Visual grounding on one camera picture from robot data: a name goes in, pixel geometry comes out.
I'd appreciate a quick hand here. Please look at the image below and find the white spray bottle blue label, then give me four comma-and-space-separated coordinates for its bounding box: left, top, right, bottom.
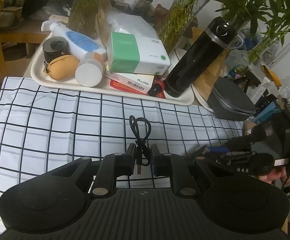
41, 20, 107, 60

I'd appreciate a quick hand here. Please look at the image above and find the middle glass vase bamboo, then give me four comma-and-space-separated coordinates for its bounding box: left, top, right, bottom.
156, 0, 210, 53

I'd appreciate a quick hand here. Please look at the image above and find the tan egg-shaped pouch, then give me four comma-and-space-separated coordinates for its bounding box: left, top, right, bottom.
44, 55, 80, 81

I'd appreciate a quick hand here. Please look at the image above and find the person's right hand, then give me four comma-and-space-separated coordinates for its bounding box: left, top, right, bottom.
257, 166, 290, 192

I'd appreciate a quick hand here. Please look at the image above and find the glass vase bamboo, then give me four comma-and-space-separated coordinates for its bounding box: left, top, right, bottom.
156, 0, 210, 53
216, 0, 290, 63
68, 0, 100, 37

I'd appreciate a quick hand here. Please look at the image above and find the dark grey zipper case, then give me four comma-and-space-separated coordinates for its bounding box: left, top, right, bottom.
207, 77, 256, 121

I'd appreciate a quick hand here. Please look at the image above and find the left glass vase bamboo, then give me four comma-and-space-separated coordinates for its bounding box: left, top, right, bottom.
68, 0, 100, 37

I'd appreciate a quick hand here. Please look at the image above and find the black thermos bottle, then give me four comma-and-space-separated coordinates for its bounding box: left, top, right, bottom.
163, 17, 237, 98

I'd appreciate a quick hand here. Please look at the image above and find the black usb cable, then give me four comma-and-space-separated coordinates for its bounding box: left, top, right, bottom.
128, 114, 152, 176

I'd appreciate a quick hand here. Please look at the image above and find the black round container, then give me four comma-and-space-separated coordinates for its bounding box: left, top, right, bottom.
42, 36, 69, 63

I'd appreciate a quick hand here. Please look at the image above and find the white pink barcode box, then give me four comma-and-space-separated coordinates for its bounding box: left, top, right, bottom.
105, 67, 154, 94

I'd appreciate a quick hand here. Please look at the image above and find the green white tissue box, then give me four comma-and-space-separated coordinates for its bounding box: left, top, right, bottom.
106, 13, 172, 75

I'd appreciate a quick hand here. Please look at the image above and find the checkered white tablecloth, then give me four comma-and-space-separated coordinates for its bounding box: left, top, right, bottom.
0, 76, 248, 238

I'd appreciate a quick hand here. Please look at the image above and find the red flat packet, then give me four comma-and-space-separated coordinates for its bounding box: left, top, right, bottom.
109, 74, 166, 99

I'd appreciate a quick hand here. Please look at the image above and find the right glass vase bamboo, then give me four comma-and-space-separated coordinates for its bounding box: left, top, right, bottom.
216, 0, 290, 63

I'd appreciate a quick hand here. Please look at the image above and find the cream plastic tray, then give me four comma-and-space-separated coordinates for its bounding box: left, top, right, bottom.
29, 45, 194, 106

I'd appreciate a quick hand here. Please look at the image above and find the white cap orange bottle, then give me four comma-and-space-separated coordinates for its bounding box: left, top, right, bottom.
75, 52, 104, 87

